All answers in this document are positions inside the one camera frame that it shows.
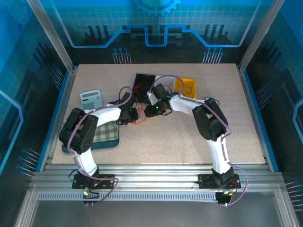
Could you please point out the white plastic bin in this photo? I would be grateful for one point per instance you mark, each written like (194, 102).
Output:
(169, 80)

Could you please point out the black plastic bin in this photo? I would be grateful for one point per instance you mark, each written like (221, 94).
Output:
(144, 79)

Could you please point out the orange plastic bin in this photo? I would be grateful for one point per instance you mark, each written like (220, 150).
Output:
(188, 81)

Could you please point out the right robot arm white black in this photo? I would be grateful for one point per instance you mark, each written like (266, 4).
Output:
(184, 105)

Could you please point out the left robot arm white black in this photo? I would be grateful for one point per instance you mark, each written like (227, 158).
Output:
(106, 116)

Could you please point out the teal mat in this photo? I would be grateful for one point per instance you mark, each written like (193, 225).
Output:
(106, 144)

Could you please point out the grey desk calculator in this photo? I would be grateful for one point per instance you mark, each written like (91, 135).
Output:
(91, 100)

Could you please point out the aluminium front frame rail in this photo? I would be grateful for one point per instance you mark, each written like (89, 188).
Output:
(154, 175)

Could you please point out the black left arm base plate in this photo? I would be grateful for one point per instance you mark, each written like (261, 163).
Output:
(106, 178)

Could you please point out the aluminium side rail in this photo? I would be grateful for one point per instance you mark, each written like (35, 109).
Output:
(255, 118)
(59, 118)

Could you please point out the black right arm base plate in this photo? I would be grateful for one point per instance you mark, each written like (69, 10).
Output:
(206, 180)

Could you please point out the aluminium frame post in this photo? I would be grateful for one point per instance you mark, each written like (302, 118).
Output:
(52, 35)
(260, 33)

